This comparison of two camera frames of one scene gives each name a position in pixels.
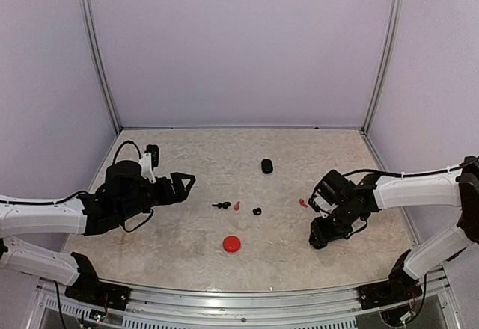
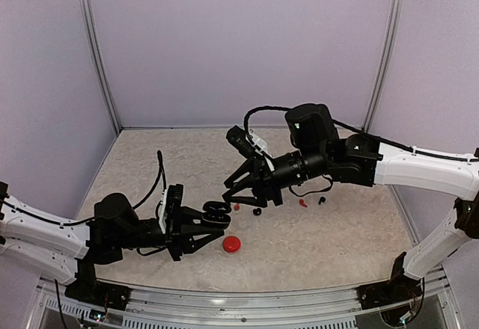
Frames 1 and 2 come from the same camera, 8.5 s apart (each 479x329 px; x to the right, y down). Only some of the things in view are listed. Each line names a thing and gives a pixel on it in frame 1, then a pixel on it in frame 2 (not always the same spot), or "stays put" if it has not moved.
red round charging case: x=231 y=244 stays put
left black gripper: x=168 y=197 → x=181 y=235
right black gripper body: x=339 y=227 → x=269 y=189
